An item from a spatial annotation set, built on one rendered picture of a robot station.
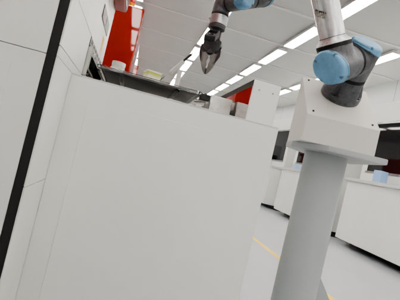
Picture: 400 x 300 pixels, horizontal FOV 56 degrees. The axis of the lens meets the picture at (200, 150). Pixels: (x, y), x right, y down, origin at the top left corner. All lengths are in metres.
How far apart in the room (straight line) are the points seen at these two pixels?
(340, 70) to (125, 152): 0.72
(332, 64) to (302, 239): 0.63
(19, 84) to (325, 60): 0.91
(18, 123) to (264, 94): 0.72
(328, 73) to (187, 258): 0.74
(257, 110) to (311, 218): 0.47
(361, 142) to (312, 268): 0.48
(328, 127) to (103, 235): 0.83
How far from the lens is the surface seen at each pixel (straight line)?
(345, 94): 1.48
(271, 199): 8.00
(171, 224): 1.11
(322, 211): 1.44
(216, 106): 1.36
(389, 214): 4.71
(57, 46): 0.92
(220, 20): 1.65
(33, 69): 0.92
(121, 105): 1.09
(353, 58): 1.34
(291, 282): 1.48
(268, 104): 1.23
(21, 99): 0.92
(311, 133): 1.36
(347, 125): 1.41
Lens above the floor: 0.67
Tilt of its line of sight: 1 degrees up
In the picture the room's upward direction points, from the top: 14 degrees clockwise
